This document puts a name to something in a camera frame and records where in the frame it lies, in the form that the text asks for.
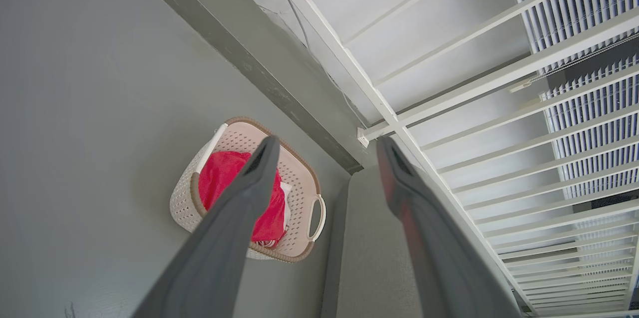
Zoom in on grey fabric sofa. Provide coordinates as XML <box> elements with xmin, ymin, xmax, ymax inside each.
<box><xmin>319</xmin><ymin>166</ymin><xmax>522</xmax><ymax>318</ymax></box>

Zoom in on thin grey cable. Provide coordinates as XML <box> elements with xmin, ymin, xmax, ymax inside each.
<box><xmin>283</xmin><ymin>0</ymin><xmax>371</xmax><ymax>128</ymax></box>

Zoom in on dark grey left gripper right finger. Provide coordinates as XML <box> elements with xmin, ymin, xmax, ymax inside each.
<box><xmin>376</xmin><ymin>136</ymin><xmax>523</xmax><ymax>318</ymax></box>

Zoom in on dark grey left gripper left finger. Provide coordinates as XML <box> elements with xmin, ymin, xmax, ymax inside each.
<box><xmin>132</xmin><ymin>135</ymin><xmax>281</xmax><ymax>318</ymax></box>

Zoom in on white window blinds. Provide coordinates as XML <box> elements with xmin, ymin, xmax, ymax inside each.
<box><xmin>503</xmin><ymin>0</ymin><xmax>639</xmax><ymax>318</ymax></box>

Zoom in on white metal railing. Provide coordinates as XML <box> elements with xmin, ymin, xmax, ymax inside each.
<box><xmin>257</xmin><ymin>0</ymin><xmax>639</xmax><ymax>318</ymax></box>

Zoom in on white red-striped garment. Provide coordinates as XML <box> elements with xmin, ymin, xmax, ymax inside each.
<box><xmin>252</xmin><ymin>181</ymin><xmax>293</xmax><ymax>249</ymax></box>

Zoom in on red garment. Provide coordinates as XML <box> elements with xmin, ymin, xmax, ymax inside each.
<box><xmin>198</xmin><ymin>151</ymin><xmax>286</xmax><ymax>248</ymax></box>

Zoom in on cream perforated laundry basket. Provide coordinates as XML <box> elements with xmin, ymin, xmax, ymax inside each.
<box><xmin>169</xmin><ymin>116</ymin><xmax>327</xmax><ymax>264</ymax></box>

